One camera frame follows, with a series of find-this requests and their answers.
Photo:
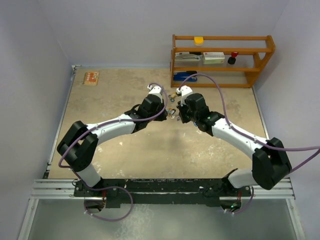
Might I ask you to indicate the yellow box on shelf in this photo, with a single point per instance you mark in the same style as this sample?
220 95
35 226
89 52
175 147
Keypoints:
198 41

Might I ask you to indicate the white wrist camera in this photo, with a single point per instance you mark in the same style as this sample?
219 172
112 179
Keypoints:
184 92
155 90

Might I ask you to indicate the blue S carabiner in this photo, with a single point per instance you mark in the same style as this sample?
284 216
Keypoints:
172 99

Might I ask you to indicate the orange spiral notebook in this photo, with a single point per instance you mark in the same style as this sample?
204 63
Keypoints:
91 78

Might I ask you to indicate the white staples box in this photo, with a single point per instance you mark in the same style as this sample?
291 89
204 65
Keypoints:
213 57

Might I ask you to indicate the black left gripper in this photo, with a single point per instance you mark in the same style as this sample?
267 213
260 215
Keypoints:
162 117

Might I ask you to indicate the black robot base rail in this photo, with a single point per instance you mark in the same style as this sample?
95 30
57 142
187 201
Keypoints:
211 192

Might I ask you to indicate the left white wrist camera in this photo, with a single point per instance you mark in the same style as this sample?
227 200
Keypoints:
155 90

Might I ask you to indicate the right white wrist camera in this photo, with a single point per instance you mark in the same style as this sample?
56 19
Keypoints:
184 92

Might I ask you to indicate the red black stamp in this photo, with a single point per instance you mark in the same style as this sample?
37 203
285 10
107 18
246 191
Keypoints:
232 59

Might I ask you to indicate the white stapler on shelf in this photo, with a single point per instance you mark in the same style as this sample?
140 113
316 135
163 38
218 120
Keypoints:
187 56

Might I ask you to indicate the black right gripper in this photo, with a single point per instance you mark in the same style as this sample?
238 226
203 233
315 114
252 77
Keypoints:
184 119

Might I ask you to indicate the wooden shelf rack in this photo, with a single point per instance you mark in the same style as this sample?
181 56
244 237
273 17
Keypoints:
240 60

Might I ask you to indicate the blue stapler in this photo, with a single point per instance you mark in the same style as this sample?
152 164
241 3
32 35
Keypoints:
181 76

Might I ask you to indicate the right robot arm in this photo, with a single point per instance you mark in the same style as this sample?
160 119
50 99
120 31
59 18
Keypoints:
269 166

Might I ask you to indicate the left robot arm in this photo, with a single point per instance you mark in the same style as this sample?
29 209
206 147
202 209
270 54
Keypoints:
79 144

